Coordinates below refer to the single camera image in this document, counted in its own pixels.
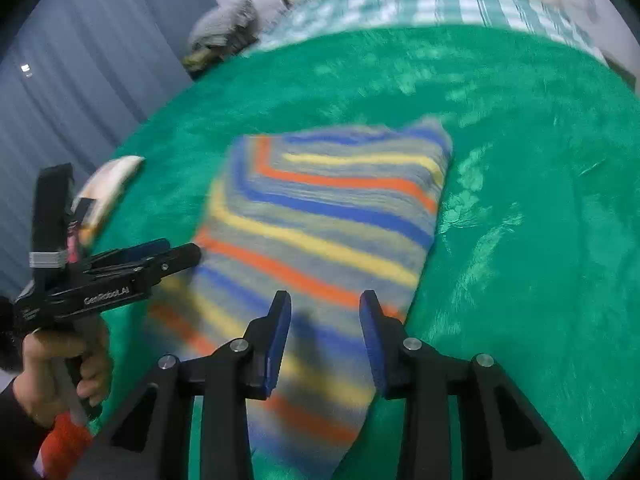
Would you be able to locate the person's left forearm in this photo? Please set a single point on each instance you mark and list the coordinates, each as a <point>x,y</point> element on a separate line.
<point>17,430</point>

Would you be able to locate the striped knit sweater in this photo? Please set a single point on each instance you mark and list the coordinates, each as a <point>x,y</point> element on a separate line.
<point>320,220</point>

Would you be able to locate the green plaid bed sheet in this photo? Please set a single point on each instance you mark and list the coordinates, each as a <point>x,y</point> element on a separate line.
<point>425,0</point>

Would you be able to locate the person's left hand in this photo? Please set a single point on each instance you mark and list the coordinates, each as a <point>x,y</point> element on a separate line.
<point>47,365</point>

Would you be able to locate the orange knit cloth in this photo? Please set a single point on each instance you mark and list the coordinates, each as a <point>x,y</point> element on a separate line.
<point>65,447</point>

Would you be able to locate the pile of checked clothes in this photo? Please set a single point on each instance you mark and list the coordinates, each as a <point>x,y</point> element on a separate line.
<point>225,30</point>

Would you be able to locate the grey-blue curtain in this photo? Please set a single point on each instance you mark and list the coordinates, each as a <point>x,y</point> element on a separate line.
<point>85,90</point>

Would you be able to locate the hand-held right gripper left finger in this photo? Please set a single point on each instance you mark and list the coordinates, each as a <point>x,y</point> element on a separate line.
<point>280,341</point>

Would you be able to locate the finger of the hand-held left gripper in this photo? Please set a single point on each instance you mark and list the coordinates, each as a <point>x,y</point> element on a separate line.
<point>177,257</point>
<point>135,251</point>

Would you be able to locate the green floral bedspread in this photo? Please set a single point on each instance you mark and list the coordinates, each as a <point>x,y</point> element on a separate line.
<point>525,210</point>

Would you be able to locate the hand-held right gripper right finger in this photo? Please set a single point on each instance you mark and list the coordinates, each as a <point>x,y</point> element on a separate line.
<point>371,341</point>

